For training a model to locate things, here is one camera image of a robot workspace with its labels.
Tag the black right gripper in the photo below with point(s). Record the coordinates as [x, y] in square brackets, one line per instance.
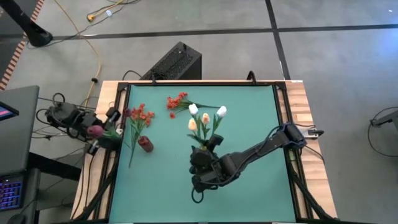
[205, 171]

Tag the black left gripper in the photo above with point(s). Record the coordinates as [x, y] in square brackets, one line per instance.
[113, 144]

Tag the peach artificial tulip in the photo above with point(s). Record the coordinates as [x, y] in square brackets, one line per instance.
[192, 124]
[206, 118]

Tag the white artificial tulip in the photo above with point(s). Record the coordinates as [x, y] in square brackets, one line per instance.
[221, 111]
[193, 109]

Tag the orange artificial flower bunch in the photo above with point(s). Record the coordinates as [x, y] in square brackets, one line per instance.
[140, 115]
[174, 102]

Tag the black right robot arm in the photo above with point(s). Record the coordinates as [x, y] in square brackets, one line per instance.
[264, 146]

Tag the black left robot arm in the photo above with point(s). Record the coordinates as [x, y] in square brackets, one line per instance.
[65, 115]

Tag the yellow glass vase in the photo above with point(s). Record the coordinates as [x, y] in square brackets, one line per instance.
[203, 147]

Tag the red ribbed glass vase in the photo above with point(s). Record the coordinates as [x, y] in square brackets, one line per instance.
[146, 144]

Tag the teal table mat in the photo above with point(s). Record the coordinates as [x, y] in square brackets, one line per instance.
[248, 193]

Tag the black perforated computer tower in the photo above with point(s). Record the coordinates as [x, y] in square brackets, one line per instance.
[177, 62]

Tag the wooden table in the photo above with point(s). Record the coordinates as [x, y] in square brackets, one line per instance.
[298, 105]

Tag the small screen with pink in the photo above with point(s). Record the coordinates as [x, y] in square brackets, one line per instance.
[7, 111]

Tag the backlit keyboard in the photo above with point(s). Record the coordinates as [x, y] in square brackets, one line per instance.
[11, 194]

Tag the black floor stand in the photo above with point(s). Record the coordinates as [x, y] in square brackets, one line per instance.
[37, 35]

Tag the black mat with striped edge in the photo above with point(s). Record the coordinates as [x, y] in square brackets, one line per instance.
[9, 49]

